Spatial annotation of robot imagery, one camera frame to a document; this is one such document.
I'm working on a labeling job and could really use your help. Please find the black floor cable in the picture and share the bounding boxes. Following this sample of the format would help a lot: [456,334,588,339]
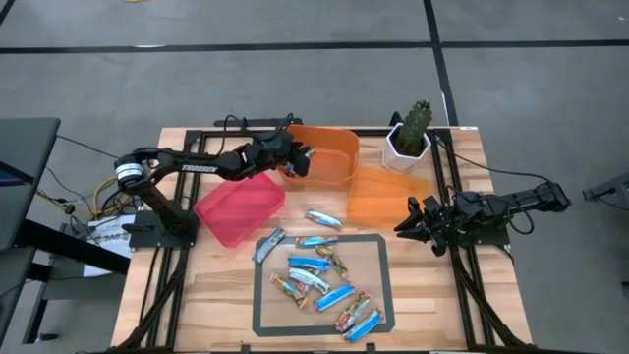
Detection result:
[56,135,119,159]

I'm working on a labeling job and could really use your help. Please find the clear mat with black border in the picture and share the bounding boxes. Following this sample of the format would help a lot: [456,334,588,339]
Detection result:
[252,233,396,338]

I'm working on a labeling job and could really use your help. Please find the grey side desk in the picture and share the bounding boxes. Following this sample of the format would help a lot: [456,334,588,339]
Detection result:
[0,116,132,345]

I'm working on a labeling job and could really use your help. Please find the white paper sheet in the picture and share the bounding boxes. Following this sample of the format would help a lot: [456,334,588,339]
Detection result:
[83,213,137,279]

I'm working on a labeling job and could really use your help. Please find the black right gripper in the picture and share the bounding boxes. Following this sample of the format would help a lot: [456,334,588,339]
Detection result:
[393,194,466,258]

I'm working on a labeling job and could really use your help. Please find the yellow cable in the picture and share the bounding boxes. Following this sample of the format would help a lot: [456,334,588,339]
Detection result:
[90,174,122,217]

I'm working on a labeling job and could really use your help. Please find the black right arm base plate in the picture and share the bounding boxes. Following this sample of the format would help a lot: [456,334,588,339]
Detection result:
[454,226,512,247]

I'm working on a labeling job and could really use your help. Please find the green cactus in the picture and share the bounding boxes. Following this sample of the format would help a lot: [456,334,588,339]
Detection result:
[395,99,433,157]

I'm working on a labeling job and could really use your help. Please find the black mount bar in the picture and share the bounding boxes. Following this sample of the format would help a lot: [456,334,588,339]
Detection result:
[213,116,305,128]

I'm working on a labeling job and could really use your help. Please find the blue orange-ended granola bar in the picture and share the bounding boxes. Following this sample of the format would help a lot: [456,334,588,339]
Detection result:
[268,272,310,310]

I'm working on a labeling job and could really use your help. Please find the dark blue grey granola bar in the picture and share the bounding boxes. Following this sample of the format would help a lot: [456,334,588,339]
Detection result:
[252,227,287,266]

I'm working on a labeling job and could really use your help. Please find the orange plastic bin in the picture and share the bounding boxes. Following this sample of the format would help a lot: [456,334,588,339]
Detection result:
[277,124,361,191]

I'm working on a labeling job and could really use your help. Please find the orange plastic lid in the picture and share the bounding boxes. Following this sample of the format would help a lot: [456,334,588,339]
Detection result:
[345,164,433,230]

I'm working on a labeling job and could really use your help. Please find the pink plastic bin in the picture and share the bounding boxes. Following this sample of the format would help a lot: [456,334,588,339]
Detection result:
[193,171,287,249]

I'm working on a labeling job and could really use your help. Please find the black aluminium table frame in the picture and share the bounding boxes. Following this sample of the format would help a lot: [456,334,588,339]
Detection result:
[111,126,532,354]

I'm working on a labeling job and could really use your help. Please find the white plant pot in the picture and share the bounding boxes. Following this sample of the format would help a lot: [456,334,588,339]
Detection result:
[381,122,432,174]

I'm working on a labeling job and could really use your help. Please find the multicoloured granola bar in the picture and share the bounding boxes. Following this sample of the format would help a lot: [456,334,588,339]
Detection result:
[333,290,373,333]
[314,245,351,280]

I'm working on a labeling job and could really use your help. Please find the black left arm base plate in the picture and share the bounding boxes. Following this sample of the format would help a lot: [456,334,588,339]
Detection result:
[122,209,200,249]

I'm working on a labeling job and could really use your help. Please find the grey stand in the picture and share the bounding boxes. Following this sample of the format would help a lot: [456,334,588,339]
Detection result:
[582,171,629,212]

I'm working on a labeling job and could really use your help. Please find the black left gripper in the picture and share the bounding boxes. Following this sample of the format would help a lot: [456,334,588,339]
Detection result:
[244,128,315,179]

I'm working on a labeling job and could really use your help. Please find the blue white granola bar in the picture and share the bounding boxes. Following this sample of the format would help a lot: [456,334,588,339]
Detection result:
[304,208,344,231]

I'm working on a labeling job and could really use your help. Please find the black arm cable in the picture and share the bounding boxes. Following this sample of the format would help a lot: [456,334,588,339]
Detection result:
[431,135,554,184]

